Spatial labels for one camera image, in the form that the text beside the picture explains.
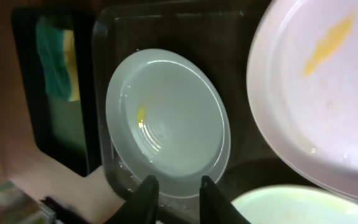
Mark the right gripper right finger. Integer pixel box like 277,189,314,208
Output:
199,175,250,224

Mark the pink-white plate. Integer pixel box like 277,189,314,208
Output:
247,0,358,201

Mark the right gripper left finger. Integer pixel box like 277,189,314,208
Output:
105,175,159,224

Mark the white plate with stain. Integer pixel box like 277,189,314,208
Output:
232,185,358,224

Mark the grey-white plate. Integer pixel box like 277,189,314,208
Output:
105,49,231,198

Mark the green tray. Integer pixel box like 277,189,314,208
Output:
11,6,101,177

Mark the dark brown tray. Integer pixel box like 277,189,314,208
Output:
91,2,323,218

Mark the green yellow sponge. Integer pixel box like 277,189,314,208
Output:
35,16,80,101

